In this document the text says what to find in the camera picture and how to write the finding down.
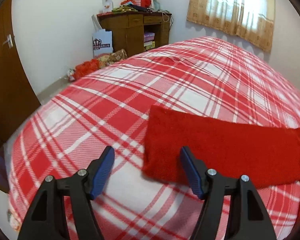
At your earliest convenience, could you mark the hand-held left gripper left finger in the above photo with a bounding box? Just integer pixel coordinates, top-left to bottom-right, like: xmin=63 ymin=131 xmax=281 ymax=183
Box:
xmin=17 ymin=146 xmax=115 ymax=240

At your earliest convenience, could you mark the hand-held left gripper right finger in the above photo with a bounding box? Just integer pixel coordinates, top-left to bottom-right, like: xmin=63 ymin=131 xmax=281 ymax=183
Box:
xmin=179 ymin=146 xmax=278 ymax=240

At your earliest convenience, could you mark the red knitted garment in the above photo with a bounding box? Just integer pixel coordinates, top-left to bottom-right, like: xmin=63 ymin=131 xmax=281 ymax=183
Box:
xmin=142 ymin=105 xmax=300 ymax=189

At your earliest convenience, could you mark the pile of clothes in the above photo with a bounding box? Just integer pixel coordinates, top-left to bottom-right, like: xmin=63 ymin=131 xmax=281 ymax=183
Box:
xmin=112 ymin=3 xmax=150 ymax=13

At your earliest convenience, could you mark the red plaid bed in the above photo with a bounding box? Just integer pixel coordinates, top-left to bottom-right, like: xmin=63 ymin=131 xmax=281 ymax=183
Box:
xmin=7 ymin=36 xmax=300 ymax=240

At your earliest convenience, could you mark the floral cloth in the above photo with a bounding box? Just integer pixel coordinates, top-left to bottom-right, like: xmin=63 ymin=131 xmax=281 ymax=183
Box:
xmin=7 ymin=208 xmax=21 ymax=232

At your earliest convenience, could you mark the white paper bag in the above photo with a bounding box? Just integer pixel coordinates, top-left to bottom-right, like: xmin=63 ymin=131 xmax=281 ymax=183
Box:
xmin=91 ymin=14 xmax=113 ymax=58

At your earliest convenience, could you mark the brown wooden door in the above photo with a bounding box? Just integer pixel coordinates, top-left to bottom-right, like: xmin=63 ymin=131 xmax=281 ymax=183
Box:
xmin=0 ymin=0 xmax=42 ymax=153

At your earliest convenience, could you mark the wooden desk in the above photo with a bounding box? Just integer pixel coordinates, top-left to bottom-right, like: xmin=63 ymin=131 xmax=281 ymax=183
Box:
xmin=97 ymin=11 xmax=172 ymax=54

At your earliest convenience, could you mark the tan patterned curtain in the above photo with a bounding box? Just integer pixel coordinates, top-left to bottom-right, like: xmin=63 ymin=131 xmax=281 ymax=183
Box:
xmin=186 ymin=0 xmax=275 ymax=53

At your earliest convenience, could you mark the white printed box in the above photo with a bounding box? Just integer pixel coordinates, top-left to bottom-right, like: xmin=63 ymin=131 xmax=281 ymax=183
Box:
xmin=102 ymin=0 xmax=114 ymax=13

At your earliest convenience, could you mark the white cable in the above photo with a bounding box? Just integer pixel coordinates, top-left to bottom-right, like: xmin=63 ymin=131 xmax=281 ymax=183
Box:
xmin=161 ymin=10 xmax=173 ymax=25

